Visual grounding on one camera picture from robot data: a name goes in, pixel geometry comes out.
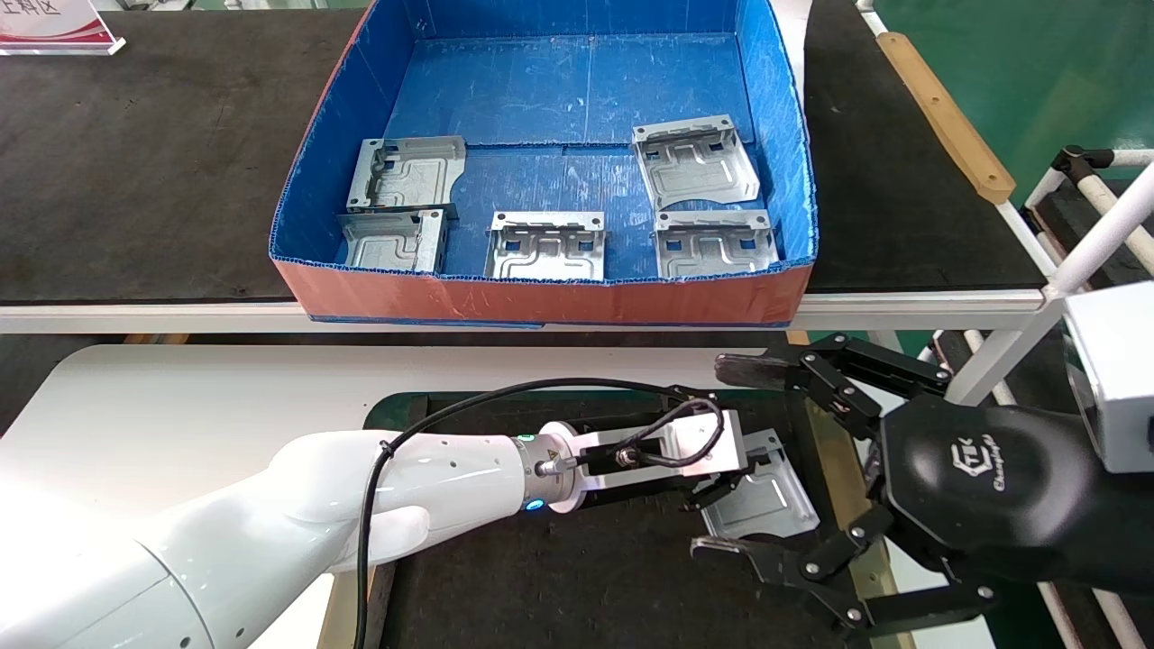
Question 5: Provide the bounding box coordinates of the black pipe joint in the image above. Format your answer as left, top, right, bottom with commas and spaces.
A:
1056, 147, 1121, 184

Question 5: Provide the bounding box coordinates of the black work mat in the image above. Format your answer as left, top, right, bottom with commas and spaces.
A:
365, 395, 871, 649

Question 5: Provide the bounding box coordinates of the white rack pipe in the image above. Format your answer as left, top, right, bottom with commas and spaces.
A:
942, 160, 1154, 407

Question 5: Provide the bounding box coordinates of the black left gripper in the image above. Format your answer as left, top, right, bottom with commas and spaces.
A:
575, 333, 1000, 643

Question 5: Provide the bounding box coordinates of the large black table mat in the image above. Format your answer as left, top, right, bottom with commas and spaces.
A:
0, 0, 1049, 305

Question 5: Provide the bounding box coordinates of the long wooden strip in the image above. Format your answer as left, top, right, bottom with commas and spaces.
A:
876, 32, 1017, 206

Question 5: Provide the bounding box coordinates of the metal bracket accessory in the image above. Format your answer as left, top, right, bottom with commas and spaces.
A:
631, 114, 761, 212
699, 431, 821, 541
654, 210, 779, 279
484, 211, 607, 281
346, 135, 468, 220
338, 209, 449, 273

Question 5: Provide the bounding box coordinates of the blue box with red outside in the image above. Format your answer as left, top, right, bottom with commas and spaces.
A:
269, 0, 820, 327

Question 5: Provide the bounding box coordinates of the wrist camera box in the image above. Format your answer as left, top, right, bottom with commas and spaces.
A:
1063, 281, 1154, 475
661, 409, 750, 476

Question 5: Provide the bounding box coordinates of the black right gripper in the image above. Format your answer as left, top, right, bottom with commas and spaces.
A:
864, 395, 1154, 598

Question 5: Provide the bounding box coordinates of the short wooden strip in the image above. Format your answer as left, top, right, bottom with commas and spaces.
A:
316, 566, 372, 649
805, 397, 916, 649

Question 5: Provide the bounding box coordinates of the silver camera mount bracket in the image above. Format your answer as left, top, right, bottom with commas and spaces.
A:
573, 429, 673, 493

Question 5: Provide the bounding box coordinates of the cream rack pipe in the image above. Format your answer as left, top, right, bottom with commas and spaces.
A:
1080, 171, 1154, 273

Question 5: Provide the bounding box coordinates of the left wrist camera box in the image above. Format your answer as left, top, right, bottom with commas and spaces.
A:
661, 409, 750, 476

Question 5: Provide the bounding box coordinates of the red and white sign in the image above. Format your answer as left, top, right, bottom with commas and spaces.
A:
0, 0, 128, 57

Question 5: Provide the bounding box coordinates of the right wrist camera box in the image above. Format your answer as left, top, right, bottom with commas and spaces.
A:
1063, 281, 1154, 475

